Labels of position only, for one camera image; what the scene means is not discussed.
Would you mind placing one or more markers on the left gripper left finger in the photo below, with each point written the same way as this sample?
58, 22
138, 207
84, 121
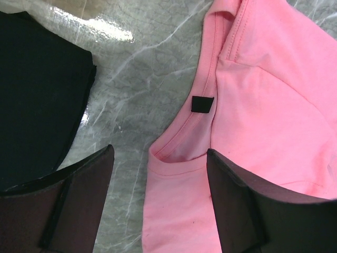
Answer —
60, 212

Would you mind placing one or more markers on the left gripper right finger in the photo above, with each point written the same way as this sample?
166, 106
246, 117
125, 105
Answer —
255, 215

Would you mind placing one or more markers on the pink t shirt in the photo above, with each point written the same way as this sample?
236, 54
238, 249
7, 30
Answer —
264, 96

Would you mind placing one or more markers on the folded black t shirt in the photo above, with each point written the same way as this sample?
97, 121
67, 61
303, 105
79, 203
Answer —
45, 85

